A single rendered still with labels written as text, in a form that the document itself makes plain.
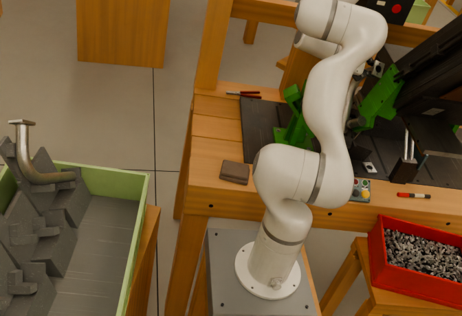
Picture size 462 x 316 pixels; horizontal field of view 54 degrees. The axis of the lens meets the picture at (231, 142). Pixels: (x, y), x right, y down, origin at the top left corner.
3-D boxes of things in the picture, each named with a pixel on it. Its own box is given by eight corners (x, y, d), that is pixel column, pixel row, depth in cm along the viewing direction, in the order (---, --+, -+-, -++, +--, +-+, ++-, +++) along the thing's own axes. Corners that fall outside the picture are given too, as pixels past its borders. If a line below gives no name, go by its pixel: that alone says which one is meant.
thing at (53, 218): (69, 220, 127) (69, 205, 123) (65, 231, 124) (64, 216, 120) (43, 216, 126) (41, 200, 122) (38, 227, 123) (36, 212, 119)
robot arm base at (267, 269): (309, 298, 123) (331, 256, 111) (241, 301, 118) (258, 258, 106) (289, 242, 137) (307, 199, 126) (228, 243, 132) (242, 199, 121)
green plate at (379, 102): (383, 133, 166) (422, 89, 154) (364, 125, 164) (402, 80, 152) (374, 114, 175) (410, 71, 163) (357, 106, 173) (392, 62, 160)
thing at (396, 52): (427, 144, 193) (469, 77, 171) (360, 135, 188) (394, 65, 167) (413, 118, 207) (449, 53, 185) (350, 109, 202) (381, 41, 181)
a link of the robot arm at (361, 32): (275, 196, 110) (339, 214, 110) (282, 194, 98) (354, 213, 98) (321, 10, 118) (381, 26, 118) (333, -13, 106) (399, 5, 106)
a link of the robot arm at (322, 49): (326, 40, 163) (321, 64, 161) (295, 26, 159) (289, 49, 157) (340, 33, 155) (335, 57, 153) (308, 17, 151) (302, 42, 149)
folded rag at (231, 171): (249, 170, 159) (251, 164, 157) (247, 186, 153) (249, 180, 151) (222, 163, 159) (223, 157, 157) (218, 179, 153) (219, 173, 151)
